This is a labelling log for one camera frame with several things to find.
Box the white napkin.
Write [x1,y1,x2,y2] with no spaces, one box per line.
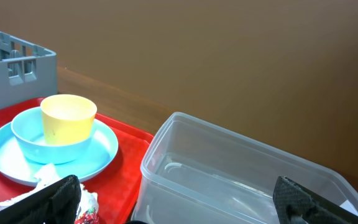
[0,164,99,221]

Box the red plastic tray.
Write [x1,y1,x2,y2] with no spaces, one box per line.
[0,98,153,223]

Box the light blue bowl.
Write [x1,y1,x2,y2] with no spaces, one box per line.
[11,106,96,164]

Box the light blue plate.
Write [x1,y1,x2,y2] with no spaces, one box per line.
[0,119,119,187]

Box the grey dishwasher rack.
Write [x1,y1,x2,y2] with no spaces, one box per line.
[0,31,58,110]

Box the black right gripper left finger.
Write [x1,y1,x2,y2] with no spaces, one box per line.
[0,175,81,224]

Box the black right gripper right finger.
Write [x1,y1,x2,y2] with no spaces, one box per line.
[273,176,358,224]

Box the yellow plastic cup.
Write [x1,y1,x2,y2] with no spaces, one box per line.
[40,94,98,146]

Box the clear plastic bin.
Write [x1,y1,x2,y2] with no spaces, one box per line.
[132,112,358,223]

